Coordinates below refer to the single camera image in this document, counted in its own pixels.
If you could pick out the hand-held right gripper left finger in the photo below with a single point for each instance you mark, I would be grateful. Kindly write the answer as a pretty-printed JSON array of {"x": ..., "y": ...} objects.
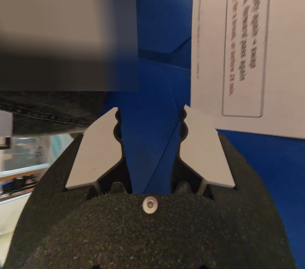
[{"x": 95, "y": 154}]

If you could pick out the person's dark denim jacket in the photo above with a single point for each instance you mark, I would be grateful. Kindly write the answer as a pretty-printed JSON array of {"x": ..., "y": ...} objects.
[{"x": 47, "y": 111}]

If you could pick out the white printed instruction sheet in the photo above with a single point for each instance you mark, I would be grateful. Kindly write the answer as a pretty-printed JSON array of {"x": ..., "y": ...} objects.
[{"x": 281, "y": 35}]

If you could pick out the blue folder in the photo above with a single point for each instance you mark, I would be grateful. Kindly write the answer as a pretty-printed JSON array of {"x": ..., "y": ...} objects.
[{"x": 154, "y": 83}]

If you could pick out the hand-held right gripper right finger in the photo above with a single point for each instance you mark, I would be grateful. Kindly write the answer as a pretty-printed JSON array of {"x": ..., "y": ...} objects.
[{"x": 205, "y": 154}]

